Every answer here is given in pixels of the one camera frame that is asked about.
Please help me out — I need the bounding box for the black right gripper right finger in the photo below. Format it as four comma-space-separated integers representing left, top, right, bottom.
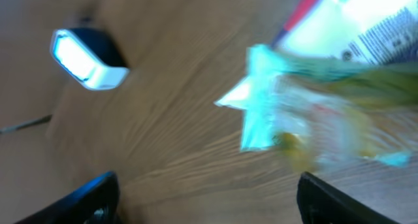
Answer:
297, 172, 398, 224

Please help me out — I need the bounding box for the white tube with gold cap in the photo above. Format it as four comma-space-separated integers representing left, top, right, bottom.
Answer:
276, 0, 417, 65

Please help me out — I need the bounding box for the teal wet wipes pack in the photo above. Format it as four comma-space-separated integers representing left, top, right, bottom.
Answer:
214, 43, 412, 168

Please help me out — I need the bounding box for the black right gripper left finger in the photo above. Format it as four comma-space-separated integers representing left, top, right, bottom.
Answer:
16, 171, 120, 224

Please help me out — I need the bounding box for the purple Carefree pad pack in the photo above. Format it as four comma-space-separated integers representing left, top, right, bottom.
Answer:
271, 0, 319, 48

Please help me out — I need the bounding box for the white barcode scanner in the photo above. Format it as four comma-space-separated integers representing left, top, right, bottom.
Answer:
50, 27, 129, 91

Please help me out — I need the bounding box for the black cable at table edge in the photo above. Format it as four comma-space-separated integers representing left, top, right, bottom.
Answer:
0, 114, 53, 135

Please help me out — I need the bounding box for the green yellow snack packet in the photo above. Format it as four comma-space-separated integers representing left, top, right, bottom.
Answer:
269, 63, 417, 171

